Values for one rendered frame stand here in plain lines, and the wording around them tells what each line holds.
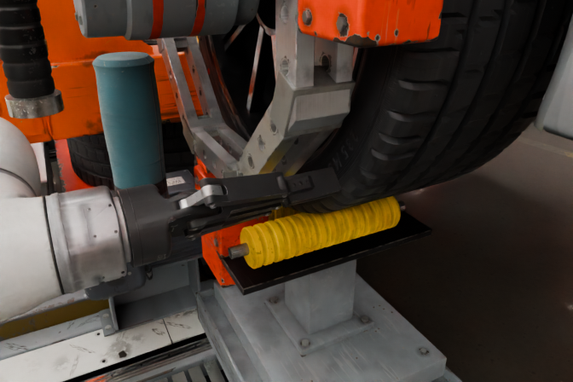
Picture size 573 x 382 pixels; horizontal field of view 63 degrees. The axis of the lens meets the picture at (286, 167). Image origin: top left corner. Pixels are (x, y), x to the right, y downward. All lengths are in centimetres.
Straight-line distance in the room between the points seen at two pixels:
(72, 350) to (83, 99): 56
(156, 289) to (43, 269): 86
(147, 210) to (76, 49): 69
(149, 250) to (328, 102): 21
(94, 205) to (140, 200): 4
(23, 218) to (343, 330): 65
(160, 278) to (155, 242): 82
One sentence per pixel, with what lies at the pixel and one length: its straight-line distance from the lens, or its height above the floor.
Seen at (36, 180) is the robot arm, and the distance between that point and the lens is 55.
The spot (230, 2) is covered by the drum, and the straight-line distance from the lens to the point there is 60.
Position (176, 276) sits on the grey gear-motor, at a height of 13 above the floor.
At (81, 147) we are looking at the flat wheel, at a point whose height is 40.
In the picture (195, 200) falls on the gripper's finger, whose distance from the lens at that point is 44.
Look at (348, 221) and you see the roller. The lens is 68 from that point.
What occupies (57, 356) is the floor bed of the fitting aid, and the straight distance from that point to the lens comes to 121.
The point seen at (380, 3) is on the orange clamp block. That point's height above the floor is 84.
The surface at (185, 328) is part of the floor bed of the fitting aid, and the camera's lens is 119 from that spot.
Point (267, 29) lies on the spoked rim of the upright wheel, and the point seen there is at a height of 78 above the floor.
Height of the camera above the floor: 87
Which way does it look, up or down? 24 degrees down
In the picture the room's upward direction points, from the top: straight up
